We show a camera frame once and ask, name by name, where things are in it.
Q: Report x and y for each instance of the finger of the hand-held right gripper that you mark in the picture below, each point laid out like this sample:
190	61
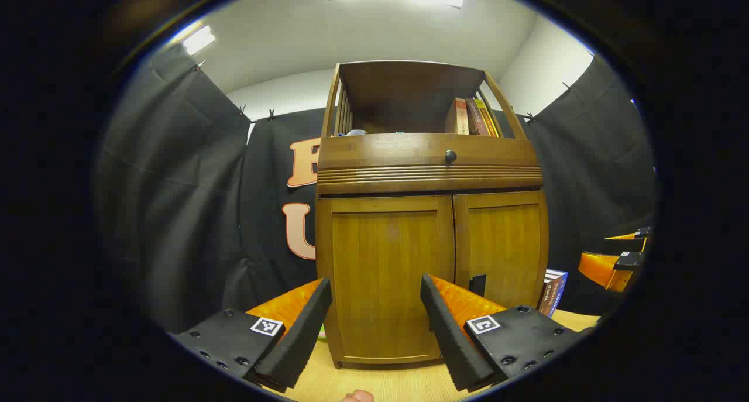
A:
597	268
642	233

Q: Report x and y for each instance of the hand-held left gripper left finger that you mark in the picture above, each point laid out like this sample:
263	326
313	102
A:
298	337

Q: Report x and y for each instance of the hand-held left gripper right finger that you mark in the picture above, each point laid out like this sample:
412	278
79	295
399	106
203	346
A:
447	337

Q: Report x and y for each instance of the wooden cabinet door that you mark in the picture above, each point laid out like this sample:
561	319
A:
380	261
503	244

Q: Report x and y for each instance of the wooden double-door shoe cabinet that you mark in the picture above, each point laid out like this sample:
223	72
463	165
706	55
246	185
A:
404	92

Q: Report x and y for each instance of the wooden cabinet drawer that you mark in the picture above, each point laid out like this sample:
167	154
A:
380	151

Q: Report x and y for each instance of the blue spine book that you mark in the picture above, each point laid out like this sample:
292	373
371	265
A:
560	288

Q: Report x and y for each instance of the brown spine book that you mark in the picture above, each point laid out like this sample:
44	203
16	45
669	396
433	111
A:
547	296

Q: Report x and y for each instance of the maroon book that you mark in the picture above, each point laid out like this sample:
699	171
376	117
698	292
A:
475	118

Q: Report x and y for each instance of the black backdrop cloth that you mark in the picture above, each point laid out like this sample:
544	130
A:
175	185

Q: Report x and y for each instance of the pale blue small item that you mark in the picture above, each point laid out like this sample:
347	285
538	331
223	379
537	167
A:
353	133

